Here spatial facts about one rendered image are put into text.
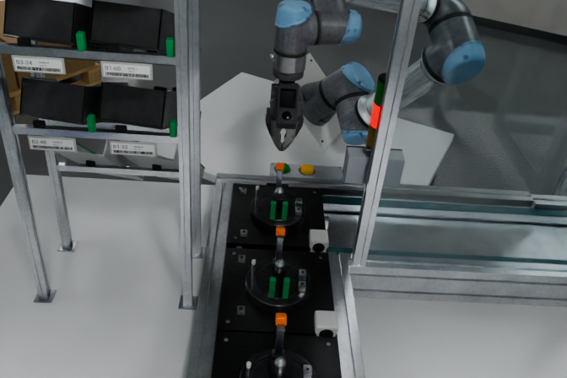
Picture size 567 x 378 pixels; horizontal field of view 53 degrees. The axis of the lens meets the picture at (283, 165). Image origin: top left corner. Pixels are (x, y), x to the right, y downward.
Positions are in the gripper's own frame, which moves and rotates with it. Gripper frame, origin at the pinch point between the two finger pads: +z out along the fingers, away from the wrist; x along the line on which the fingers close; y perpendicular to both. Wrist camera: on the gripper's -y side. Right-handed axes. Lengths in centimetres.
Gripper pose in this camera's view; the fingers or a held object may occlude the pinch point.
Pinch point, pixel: (282, 148)
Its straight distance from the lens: 140.7
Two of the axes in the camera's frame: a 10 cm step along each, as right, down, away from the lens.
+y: -0.1, -5.6, 8.3
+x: -10.0, -0.6, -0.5
